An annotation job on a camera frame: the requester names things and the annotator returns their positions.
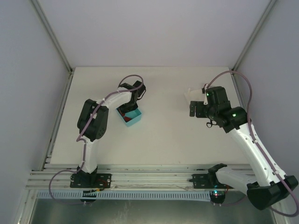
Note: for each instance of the aluminium table edge rail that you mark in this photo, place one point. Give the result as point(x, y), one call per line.
point(241, 99)
point(58, 118)

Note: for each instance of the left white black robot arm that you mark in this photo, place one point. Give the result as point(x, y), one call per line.
point(92, 125)

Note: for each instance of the white peg stand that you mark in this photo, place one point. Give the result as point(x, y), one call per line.
point(194, 95)

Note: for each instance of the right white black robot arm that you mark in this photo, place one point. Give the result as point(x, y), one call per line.
point(270, 183)

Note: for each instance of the white slotted cable duct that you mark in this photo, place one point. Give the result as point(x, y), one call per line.
point(126, 195)

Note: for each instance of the left aluminium table edge rail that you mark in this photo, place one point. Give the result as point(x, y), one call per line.
point(58, 118)

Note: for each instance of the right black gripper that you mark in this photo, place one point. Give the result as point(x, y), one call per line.
point(197, 109)

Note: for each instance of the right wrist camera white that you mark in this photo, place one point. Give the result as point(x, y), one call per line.
point(204, 93)

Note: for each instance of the black mounting plate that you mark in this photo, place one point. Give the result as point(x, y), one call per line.
point(91, 181)
point(203, 180)

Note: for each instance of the aluminium frame post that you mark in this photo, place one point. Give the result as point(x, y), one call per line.
point(261, 22)
point(45, 22)

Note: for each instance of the red spring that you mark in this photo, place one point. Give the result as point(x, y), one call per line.
point(127, 119)

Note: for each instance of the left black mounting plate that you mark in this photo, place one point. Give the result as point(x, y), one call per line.
point(91, 181)

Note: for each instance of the right aluminium table edge rail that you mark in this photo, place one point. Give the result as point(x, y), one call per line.
point(241, 99)

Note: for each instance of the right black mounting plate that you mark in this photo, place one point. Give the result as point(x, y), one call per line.
point(203, 180)

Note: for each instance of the teal plastic bin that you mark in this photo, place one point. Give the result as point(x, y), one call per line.
point(135, 115)

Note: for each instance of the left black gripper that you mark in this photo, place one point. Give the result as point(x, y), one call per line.
point(127, 108)

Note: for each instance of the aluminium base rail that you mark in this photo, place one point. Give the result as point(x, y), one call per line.
point(130, 177)

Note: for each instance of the right aluminium frame post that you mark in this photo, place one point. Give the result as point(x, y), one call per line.
point(261, 22)

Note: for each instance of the left aluminium frame post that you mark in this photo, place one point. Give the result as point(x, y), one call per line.
point(45, 22)

